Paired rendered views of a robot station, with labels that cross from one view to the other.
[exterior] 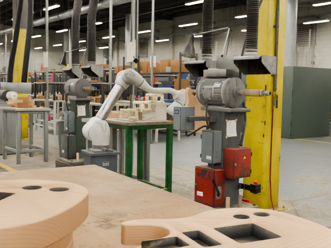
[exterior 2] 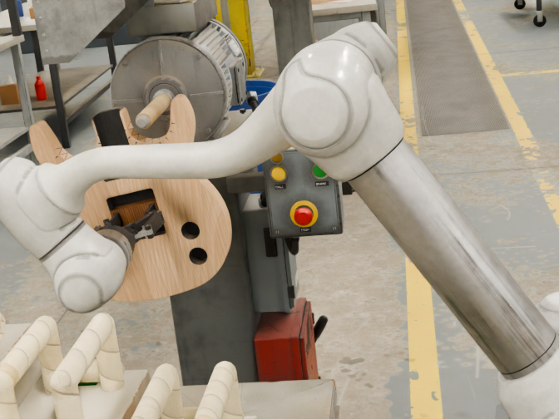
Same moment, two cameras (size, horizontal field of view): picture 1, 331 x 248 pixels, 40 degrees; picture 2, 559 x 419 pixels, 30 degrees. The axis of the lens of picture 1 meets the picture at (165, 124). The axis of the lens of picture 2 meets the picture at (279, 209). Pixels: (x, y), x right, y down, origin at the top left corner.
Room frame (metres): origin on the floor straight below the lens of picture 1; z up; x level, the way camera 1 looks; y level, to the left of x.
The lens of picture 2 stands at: (5.49, 1.34, 1.66)
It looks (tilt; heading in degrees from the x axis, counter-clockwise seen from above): 17 degrees down; 225
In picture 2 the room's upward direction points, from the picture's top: 6 degrees counter-clockwise
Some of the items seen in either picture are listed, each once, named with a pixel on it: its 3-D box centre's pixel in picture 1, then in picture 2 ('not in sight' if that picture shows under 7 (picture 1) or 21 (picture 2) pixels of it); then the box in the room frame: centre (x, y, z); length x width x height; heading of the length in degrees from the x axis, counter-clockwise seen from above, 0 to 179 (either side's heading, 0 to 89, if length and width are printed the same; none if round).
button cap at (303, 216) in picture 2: not in sight; (304, 214); (3.93, -0.12, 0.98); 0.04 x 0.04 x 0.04; 37
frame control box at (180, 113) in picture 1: (191, 122); (296, 191); (3.84, -0.22, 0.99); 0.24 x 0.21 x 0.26; 37
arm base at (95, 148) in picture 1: (101, 148); not in sight; (4.04, 0.57, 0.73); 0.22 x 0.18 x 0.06; 29
